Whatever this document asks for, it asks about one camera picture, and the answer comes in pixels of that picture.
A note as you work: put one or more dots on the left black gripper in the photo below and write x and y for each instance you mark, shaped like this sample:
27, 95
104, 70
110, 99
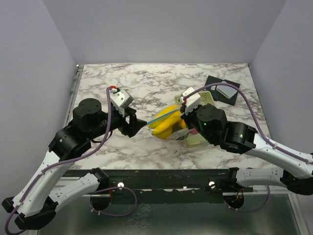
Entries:
130, 128

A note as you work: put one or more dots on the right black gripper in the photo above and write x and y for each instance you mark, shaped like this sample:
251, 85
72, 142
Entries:
188, 115

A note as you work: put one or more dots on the green perforated plastic basket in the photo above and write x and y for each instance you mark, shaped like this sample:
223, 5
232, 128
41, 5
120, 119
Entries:
195, 139

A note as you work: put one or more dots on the yellow toy banana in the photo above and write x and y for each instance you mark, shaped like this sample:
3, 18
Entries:
164, 121

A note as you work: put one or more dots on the clear zip top bag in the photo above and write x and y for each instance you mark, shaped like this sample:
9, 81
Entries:
168, 125

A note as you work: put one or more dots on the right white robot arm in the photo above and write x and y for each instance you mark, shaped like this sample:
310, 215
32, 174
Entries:
291, 169

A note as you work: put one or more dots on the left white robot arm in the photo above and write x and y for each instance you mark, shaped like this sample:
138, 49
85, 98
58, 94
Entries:
36, 205

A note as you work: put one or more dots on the black square mat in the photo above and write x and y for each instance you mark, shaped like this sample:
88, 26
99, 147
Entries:
216, 95

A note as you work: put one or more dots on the white grey small box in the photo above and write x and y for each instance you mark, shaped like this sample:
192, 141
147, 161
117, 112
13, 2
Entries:
226, 91

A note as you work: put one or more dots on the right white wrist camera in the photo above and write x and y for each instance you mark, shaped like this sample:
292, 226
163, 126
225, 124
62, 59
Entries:
191, 103

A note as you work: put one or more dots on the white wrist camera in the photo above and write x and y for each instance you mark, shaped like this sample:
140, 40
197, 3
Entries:
120, 99
191, 103

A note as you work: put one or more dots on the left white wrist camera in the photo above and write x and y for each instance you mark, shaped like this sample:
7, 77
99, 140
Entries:
120, 99

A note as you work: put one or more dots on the black metal base rail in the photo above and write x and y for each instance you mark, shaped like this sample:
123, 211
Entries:
192, 185

